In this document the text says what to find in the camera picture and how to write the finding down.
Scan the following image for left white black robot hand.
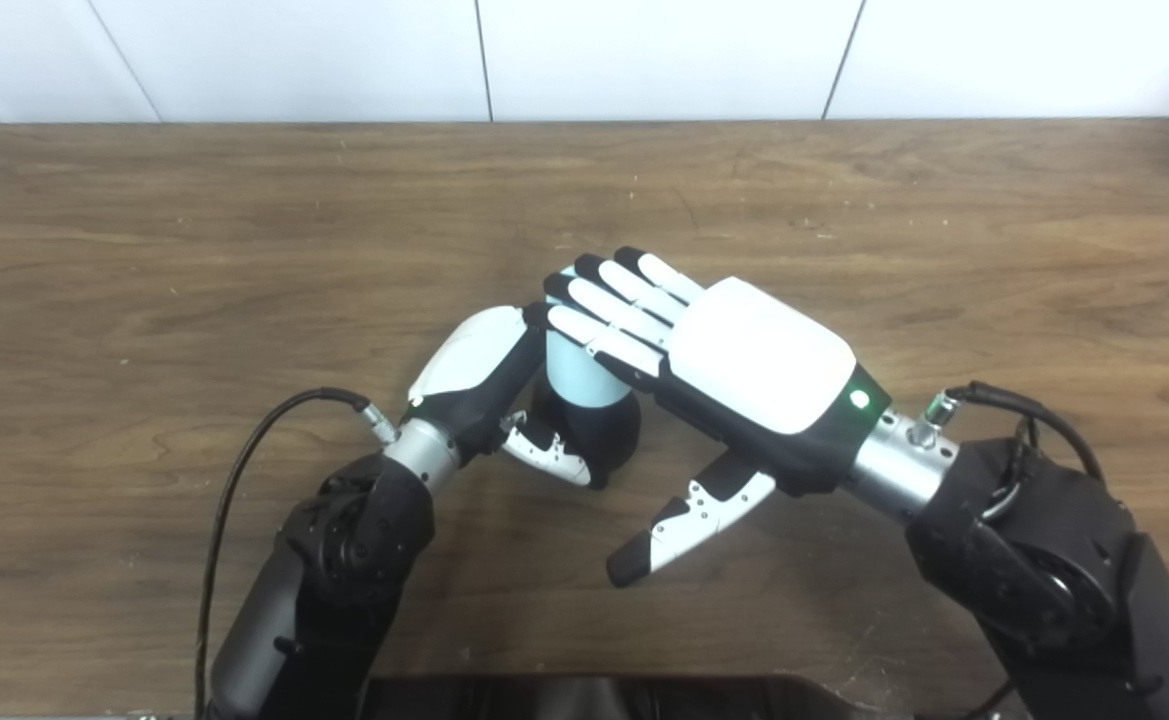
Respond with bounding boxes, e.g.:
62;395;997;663
407;303;595;489

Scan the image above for black robot torso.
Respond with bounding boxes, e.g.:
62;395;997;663
359;675;870;720

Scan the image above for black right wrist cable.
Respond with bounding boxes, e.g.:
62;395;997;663
914;380;1105;521

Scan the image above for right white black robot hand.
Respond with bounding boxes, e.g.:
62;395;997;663
542;246;893;589

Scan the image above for light-blue hose piece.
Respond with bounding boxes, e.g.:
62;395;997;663
544;265;637;409

